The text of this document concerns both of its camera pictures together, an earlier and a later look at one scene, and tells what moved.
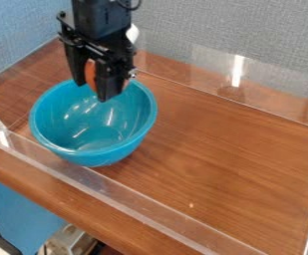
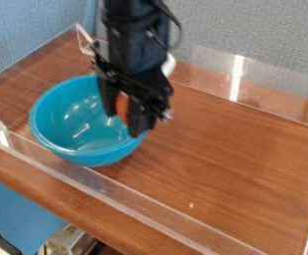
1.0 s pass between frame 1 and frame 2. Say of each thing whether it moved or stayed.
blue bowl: stayed
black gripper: moved
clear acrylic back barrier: stayed
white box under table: stayed
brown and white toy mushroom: moved
